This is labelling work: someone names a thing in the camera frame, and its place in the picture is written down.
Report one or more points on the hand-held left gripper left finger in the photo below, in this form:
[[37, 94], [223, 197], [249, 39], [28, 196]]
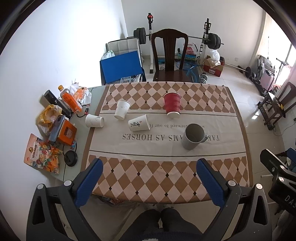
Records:
[[89, 183]]

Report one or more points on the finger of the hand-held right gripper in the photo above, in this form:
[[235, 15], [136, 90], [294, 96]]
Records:
[[271, 161], [291, 154]]

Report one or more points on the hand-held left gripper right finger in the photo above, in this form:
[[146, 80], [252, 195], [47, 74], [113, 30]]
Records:
[[211, 183]]

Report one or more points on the plain white paper cup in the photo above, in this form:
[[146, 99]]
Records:
[[121, 110], [94, 121]]

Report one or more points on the white paper cup black print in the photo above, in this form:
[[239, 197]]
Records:
[[138, 123]]

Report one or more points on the red ribbed paper cup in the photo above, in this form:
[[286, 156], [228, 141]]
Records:
[[172, 104]]

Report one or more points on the black round lid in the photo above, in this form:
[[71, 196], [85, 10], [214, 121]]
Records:
[[70, 158]]

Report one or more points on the grey mug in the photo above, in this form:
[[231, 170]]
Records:
[[193, 138]]

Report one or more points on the brown checked tablecloth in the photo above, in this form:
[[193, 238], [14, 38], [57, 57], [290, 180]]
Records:
[[161, 162]]

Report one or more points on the orange box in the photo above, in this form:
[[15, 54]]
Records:
[[67, 133]]

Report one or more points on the colourful snack packet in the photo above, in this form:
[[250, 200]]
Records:
[[41, 154]]

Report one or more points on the person's legs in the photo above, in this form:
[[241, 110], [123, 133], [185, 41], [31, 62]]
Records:
[[166, 224]]

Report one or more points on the brown wooden chair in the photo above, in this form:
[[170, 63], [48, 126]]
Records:
[[286, 92]]

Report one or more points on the blue box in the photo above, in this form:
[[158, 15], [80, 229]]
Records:
[[56, 128]]

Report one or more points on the yellow plastic bag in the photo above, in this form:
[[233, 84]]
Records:
[[47, 118]]

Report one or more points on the pink suitcase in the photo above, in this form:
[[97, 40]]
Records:
[[267, 80]]

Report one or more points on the orange drink bottle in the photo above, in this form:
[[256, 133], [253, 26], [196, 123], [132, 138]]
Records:
[[70, 100]]

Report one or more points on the orange snack wrapper pile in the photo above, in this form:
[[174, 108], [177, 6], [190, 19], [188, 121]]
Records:
[[81, 93]]

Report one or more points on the black speaker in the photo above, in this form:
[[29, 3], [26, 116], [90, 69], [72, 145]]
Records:
[[54, 99]]

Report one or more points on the thin barbell on floor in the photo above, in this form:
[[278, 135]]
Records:
[[246, 70]]

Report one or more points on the window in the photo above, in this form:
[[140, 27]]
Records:
[[291, 54]]

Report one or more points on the small dumbbell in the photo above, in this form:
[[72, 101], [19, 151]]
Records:
[[203, 77]]

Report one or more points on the red cardboard box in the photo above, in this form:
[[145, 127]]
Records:
[[214, 69]]

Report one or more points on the dark wooden chair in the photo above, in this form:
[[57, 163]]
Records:
[[171, 74]]

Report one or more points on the blue racket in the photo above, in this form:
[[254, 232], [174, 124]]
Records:
[[188, 67]]

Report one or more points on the blue board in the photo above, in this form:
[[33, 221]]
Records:
[[121, 67]]

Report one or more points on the white plastic bag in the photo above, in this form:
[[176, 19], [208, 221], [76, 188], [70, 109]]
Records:
[[214, 55]]

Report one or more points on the pale green plastic bag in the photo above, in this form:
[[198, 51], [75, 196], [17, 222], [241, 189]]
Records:
[[108, 55]]

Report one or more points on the red and white bag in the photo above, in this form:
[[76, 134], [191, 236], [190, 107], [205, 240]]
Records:
[[189, 49]]

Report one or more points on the white padded chair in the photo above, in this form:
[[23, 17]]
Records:
[[122, 45]]

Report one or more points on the white barbell rack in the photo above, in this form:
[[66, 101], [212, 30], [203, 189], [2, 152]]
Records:
[[150, 46]]

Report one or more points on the barbell with black plates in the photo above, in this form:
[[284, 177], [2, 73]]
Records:
[[141, 34]]

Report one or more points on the black metal bench frame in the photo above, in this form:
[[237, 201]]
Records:
[[270, 107]]

